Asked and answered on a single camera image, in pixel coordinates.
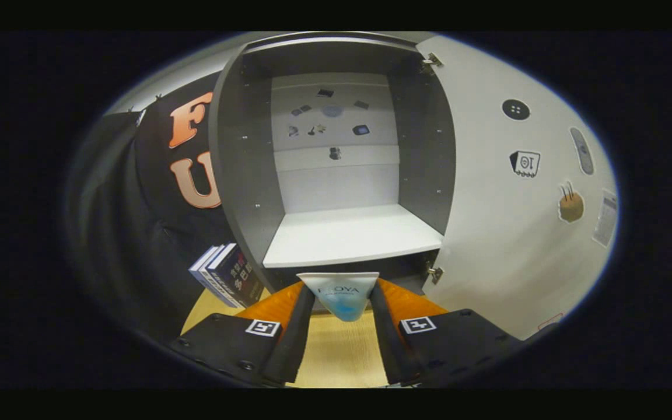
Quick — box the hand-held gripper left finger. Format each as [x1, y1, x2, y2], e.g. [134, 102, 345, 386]
[167, 282, 316, 386]

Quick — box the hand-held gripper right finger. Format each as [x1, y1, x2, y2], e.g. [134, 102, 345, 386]
[369, 278, 524, 387]

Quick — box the grey cabinet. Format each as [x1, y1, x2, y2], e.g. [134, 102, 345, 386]
[208, 32, 459, 295]

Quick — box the black backdrop cloth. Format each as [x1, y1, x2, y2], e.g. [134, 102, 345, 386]
[68, 70, 267, 345]

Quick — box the white cabinet shelf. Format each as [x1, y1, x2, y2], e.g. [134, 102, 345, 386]
[262, 203, 445, 269]

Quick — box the white and blue tube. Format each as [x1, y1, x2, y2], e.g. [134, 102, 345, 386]
[296, 272, 380, 323]

